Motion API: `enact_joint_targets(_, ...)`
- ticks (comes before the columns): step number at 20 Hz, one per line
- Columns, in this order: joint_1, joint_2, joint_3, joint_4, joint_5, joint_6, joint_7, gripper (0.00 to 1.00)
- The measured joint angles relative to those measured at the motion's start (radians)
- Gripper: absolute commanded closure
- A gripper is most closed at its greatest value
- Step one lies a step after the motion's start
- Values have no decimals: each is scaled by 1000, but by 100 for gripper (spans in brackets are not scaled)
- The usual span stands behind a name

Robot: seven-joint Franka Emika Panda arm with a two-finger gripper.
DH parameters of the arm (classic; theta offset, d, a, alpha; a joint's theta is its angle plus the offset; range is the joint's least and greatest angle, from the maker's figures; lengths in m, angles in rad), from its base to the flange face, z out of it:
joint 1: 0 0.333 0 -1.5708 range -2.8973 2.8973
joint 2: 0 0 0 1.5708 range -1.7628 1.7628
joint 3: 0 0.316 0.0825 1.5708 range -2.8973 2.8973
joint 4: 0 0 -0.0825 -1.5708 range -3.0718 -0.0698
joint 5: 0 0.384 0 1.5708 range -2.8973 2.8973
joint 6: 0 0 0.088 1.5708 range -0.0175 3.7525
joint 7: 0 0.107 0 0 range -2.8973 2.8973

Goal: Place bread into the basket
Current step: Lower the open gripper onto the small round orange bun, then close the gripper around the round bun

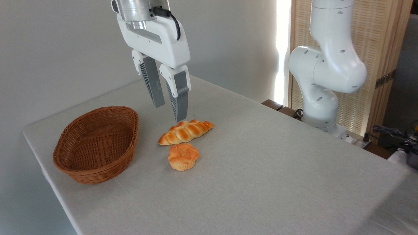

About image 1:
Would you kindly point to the dark brown wooden furniture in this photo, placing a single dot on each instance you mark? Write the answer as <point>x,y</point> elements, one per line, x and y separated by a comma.
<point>272,104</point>

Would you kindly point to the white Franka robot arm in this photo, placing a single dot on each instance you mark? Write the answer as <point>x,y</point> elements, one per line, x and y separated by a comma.
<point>329,65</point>

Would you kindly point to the black screen hinge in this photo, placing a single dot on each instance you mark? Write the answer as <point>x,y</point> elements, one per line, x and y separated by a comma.
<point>385,79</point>

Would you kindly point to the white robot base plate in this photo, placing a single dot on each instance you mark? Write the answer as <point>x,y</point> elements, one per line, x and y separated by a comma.
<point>341,132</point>

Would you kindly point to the wooden folding screen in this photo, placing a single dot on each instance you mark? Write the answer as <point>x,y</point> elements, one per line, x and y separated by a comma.
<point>378,32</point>

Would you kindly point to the grey tablecloth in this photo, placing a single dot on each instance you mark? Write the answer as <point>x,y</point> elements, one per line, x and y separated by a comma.
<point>261,179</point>

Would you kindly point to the brown wicker basket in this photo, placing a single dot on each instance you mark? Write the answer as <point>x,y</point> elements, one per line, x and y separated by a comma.
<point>98,143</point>

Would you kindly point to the braided bread loaf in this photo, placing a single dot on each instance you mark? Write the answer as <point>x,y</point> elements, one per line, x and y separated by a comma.
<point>186,132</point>

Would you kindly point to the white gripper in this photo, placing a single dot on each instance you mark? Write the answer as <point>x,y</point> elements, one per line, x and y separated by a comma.
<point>153,39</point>

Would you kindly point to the round muffin-shaped bread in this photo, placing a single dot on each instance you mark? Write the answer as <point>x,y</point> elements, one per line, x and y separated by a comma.
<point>183,156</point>

